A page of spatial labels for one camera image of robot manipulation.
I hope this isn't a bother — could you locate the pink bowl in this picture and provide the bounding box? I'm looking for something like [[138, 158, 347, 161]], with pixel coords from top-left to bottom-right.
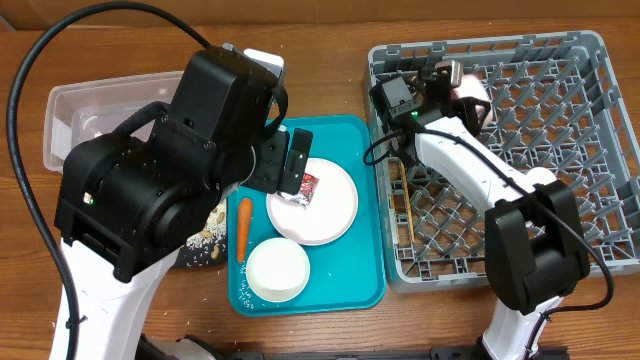
[[451, 74, 494, 129]]

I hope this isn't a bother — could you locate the red snack wrapper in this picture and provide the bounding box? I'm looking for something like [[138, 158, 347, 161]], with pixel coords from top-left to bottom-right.
[[278, 173, 319, 208]]

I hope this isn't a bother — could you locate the large white plate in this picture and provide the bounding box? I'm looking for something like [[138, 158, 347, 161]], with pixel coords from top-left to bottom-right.
[[266, 158, 358, 246]]

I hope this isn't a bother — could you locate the small white bowl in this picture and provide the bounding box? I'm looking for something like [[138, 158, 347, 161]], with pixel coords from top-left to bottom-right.
[[246, 238, 311, 303]]

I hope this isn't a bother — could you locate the white paper cup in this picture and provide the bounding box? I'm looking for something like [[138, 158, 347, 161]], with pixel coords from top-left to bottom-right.
[[526, 167, 557, 185]]

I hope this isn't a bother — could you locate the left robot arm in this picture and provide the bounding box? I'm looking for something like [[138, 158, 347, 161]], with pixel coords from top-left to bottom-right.
[[6, 1, 313, 359]]

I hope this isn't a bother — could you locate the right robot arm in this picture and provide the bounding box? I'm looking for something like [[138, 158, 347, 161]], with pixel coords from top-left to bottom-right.
[[368, 63, 614, 359]]

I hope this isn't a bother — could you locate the grey dishwasher rack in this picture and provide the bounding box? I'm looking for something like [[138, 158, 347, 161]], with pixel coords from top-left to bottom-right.
[[364, 31, 639, 293]]

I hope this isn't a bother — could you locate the orange carrot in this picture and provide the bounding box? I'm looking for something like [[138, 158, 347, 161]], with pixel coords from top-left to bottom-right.
[[236, 198, 253, 264]]

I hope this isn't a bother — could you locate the rice and peanuts pile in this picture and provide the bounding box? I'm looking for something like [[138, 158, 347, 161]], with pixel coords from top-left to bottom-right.
[[184, 199, 227, 261]]

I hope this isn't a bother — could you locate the wooden chopstick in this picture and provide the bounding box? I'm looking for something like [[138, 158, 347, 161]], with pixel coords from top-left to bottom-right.
[[399, 162, 415, 245]]

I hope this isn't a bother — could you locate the black tray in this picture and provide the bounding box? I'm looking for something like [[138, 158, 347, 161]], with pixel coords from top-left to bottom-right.
[[172, 197, 229, 270]]

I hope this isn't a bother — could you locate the teal plastic tray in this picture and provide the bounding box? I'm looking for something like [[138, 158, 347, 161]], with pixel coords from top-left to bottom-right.
[[227, 115, 386, 317]]

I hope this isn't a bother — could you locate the clear plastic bin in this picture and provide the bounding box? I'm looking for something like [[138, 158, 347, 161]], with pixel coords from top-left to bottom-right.
[[43, 71, 182, 173]]

